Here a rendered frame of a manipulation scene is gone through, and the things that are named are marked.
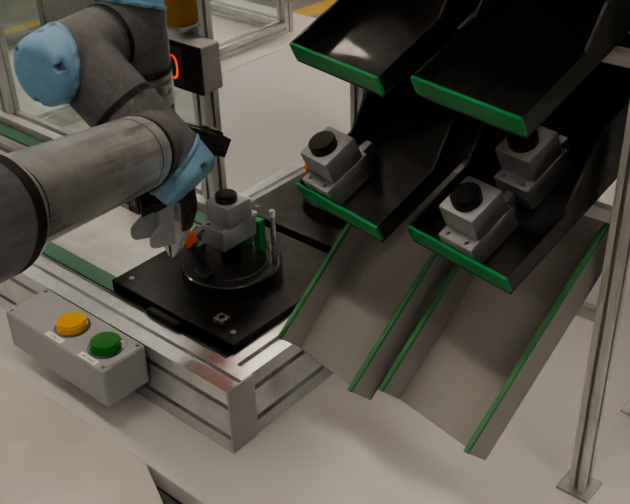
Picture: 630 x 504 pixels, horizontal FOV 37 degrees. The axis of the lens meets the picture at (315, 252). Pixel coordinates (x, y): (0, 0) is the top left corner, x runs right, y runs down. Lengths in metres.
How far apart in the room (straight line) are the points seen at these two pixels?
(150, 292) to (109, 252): 0.22
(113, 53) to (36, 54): 0.08
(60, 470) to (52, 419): 0.10
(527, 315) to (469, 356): 0.08
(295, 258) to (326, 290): 0.22
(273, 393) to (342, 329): 0.15
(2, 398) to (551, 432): 0.73
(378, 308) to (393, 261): 0.06
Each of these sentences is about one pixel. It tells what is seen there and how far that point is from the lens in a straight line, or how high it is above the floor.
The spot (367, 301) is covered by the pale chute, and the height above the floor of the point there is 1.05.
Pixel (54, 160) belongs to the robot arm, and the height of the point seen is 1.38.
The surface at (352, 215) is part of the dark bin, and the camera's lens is 0.97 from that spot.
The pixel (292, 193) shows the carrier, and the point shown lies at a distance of 1.51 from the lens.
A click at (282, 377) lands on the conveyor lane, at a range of 1.22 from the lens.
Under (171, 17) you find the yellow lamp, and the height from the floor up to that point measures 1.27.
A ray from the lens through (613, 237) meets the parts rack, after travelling 0.97.
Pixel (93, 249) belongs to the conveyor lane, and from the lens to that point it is 1.53.
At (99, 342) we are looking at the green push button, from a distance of 1.23.
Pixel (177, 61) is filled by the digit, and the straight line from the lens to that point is 1.39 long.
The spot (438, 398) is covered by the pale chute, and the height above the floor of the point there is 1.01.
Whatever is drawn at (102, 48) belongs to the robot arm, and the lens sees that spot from 0.99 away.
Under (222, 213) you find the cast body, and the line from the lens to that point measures 1.25.
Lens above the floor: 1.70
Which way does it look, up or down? 32 degrees down
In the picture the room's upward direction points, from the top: 2 degrees counter-clockwise
